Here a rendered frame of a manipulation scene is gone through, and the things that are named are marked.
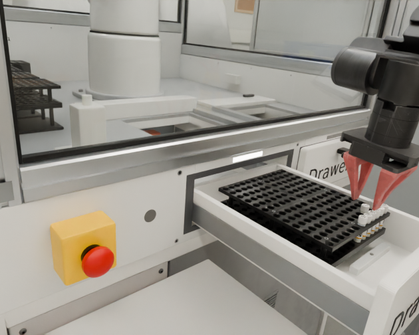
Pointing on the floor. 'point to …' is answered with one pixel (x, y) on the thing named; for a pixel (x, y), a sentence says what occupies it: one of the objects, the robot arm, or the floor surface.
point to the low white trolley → (186, 309)
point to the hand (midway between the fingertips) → (366, 199)
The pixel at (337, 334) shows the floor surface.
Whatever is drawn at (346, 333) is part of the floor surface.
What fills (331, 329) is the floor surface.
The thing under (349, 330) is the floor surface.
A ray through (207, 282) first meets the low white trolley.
